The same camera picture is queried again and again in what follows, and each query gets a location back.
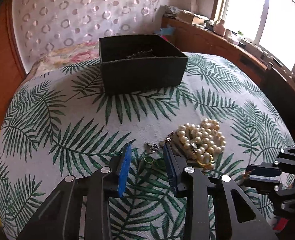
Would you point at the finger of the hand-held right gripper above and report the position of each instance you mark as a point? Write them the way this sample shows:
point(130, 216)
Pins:
point(262, 170)
point(292, 195)

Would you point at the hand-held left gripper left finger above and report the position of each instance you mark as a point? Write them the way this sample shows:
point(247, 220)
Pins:
point(123, 170)

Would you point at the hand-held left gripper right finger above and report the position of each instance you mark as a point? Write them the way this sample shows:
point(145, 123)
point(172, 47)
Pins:
point(168, 170)

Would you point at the small gold jewelry piece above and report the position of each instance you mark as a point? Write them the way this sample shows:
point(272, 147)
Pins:
point(247, 173)

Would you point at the black square box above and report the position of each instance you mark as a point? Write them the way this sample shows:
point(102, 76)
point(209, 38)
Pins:
point(137, 75)

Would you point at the metal hair comb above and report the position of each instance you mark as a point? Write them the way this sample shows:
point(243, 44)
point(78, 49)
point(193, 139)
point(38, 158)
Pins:
point(140, 53)

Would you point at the green leaf print tablecloth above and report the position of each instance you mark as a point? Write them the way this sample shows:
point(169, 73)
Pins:
point(75, 120)

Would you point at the floral blanket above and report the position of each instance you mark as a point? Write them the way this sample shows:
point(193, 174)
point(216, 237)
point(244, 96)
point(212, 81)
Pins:
point(62, 56)

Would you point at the small white box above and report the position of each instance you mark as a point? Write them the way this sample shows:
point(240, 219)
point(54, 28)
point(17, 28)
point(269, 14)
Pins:
point(234, 38)

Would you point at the long wooden cabinet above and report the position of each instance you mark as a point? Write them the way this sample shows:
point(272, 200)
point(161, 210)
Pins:
point(207, 40)

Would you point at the blue plastic bag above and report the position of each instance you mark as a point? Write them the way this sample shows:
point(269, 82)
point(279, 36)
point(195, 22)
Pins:
point(165, 30)

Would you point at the wood framed window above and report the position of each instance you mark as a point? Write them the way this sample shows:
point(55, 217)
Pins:
point(275, 30)

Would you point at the open cardboard box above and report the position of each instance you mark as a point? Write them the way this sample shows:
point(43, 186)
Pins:
point(191, 18)

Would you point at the brown wooden wardrobe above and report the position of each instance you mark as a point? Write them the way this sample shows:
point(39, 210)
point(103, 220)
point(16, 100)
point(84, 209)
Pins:
point(2, 67)

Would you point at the pile of papers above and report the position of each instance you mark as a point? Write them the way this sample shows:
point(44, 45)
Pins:
point(171, 10)

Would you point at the circle patterned wall curtain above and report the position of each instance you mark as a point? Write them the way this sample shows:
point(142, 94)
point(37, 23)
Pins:
point(75, 12)

